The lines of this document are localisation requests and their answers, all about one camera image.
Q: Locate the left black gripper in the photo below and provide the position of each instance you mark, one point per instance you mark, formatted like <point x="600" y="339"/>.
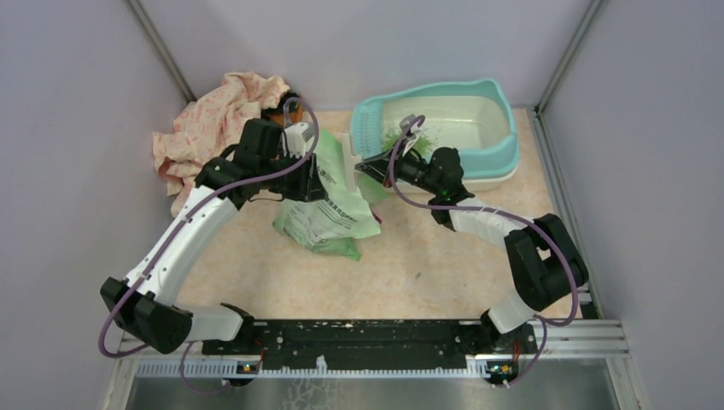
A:
<point x="308" y="186"/>

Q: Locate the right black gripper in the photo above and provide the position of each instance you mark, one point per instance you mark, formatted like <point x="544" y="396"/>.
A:
<point x="377" y="167"/>

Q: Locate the white bag clip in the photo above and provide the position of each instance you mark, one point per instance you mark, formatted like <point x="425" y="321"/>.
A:
<point x="350" y="160"/>

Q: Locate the green litter bag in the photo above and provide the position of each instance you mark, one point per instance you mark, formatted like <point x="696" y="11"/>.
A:
<point x="333" y="225"/>

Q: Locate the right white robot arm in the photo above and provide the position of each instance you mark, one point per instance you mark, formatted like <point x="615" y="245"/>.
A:
<point x="545" y="263"/>

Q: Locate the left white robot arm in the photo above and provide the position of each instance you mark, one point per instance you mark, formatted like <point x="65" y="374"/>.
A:
<point x="144" y="304"/>

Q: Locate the green litter pile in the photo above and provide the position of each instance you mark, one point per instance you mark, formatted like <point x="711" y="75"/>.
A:
<point x="425" y="145"/>

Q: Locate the teal litter box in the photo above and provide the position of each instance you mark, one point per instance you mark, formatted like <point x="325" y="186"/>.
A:
<point x="473" y="117"/>

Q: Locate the wooden tray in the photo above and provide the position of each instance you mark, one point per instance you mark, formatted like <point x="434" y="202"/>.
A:
<point x="287" y="112"/>

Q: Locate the pink patterned cloth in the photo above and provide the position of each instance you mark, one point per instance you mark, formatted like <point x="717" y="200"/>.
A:
<point x="209" y="125"/>

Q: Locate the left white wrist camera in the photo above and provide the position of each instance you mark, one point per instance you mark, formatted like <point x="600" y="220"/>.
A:
<point x="297" y="139"/>

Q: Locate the white slotted cable duct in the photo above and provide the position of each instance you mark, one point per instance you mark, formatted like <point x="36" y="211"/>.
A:
<point x="233" y="369"/>

